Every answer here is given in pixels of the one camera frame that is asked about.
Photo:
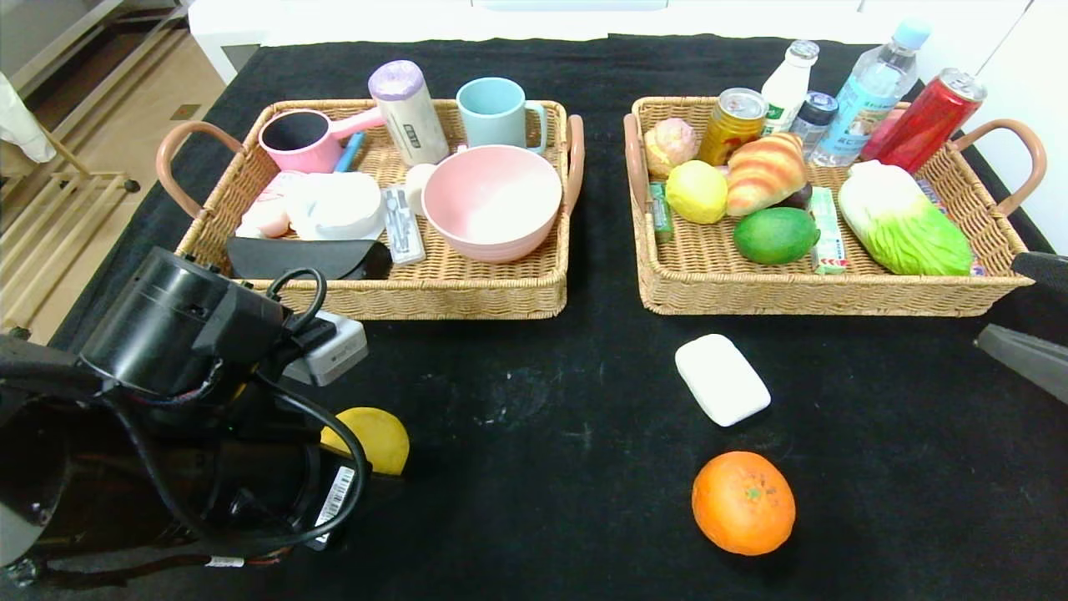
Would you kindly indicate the pink bowl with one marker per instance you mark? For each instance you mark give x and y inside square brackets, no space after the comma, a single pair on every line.
[492,204]

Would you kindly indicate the white round container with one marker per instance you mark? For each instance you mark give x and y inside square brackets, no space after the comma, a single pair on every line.
[338,207]

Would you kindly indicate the colourful snack packet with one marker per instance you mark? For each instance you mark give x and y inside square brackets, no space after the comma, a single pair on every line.
[928,192]

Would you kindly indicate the white milk bottle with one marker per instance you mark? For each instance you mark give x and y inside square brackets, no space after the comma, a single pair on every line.
[788,88]

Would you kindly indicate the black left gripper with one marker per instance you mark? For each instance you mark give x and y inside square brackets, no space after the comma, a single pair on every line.
[336,496]

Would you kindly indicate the yellow pear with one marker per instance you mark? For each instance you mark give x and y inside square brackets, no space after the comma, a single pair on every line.
[380,438]

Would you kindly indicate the yellow lemon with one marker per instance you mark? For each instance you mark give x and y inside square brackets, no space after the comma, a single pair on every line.
[697,192]

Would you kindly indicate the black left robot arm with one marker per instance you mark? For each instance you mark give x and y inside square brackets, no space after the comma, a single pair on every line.
[167,325]

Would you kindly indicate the pink white tube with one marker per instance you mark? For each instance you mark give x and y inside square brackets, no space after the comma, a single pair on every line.
[269,215]

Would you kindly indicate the black tablecloth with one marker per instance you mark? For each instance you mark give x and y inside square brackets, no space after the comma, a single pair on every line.
[542,501]

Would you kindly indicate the green white cabbage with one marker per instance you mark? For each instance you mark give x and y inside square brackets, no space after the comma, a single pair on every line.
[905,224]

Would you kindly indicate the brown wooden shelf unit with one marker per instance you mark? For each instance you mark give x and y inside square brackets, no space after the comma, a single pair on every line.
[125,42]

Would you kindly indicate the pink yellow bun toy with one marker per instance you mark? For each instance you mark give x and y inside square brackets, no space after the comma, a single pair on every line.
[674,140]

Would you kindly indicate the clear water bottle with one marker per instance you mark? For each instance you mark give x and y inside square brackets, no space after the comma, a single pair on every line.
[868,98]

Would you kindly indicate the light wooden rack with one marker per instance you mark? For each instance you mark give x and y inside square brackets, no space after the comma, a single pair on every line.
[100,177]

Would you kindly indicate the orange fruit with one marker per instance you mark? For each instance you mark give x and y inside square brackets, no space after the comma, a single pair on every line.
[743,505]

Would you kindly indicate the black glasses case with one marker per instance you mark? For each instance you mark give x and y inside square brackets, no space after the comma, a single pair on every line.
[299,260]

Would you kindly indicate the green white candy pack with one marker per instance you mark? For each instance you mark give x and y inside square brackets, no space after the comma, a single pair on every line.
[830,242]

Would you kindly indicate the yellow drink can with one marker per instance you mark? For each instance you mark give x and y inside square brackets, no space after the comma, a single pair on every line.
[732,127]

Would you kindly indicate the small blue-capped bottle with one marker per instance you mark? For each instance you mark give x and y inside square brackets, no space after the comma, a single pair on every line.
[813,125]

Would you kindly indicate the cream tumbler purple lid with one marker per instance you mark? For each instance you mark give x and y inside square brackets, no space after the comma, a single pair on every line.
[411,123]

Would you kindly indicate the purple eggplant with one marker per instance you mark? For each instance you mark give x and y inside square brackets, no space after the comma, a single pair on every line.
[799,199]

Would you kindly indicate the small cream cup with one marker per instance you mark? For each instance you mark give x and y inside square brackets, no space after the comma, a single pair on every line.
[417,188]

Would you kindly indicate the light blue mug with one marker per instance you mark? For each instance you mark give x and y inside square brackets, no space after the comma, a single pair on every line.
[495,113]

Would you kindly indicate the blue pen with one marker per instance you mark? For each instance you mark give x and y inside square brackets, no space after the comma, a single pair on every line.
[350,153]

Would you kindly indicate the green lime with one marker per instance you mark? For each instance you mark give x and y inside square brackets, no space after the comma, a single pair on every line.
[776,236]

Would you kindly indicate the brown striped croissant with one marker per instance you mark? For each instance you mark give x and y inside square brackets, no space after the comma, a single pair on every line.
[763,175]

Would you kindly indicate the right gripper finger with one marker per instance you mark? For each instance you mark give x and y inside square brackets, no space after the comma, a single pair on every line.
[1047,271]
[1030,363]

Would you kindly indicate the white hanging cloth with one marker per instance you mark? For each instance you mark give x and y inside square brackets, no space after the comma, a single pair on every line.
[17,125]

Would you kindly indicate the red drink can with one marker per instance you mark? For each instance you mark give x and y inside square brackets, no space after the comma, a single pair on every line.
[922,123]

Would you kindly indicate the white soap bar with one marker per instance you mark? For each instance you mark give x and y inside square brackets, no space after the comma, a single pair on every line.
[722,380]

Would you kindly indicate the green gum pack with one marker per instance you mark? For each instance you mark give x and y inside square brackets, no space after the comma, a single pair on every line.
[661,211]

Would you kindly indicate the clear plastic tool pack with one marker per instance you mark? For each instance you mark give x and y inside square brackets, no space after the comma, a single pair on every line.
[403,232]

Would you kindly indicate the pink scoop cup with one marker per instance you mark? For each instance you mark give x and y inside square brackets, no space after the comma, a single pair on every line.
[319,159]

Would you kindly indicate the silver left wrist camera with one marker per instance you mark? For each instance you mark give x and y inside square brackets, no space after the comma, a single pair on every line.
[338,351]

